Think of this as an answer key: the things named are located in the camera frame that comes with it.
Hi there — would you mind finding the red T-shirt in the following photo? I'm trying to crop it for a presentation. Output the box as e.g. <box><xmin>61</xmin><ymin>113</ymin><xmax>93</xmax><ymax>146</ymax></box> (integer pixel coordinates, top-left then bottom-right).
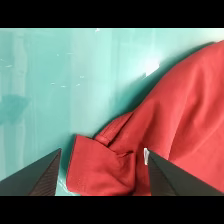
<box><xmin>65</xmin><ymin>40</ymin><xmax>224</xmax><ymax>197</ymax></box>

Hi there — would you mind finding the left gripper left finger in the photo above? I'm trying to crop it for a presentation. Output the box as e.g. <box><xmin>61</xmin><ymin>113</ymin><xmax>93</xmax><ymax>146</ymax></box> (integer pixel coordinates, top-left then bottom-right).
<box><xmin>0</xmin><ymin>148</ymin><xmax>63</xmax><ymax>197</ymax></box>

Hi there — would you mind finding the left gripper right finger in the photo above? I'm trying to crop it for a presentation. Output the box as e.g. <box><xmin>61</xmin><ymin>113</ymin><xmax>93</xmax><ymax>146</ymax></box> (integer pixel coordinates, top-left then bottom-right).
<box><xmin>147</xmin><ymin>150</ymin><xmax>224</xmax><ymax>197</ymax></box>

